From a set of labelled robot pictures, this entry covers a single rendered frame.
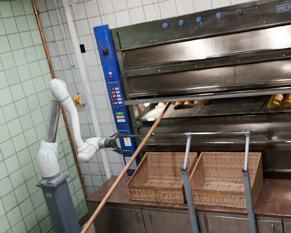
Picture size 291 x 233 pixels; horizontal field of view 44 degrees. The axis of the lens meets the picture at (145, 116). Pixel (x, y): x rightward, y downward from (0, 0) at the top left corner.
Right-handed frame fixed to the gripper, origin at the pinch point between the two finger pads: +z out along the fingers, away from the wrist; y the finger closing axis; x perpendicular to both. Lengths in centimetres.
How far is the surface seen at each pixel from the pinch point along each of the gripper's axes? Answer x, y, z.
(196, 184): -35, 55, 39
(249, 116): -62, 2, 87
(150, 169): -54, 51, -15
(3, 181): 38, 21, -115
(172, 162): -55, 44, 10
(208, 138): -61, 21, 47
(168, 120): -61, 2, 10
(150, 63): -59, -54, 4
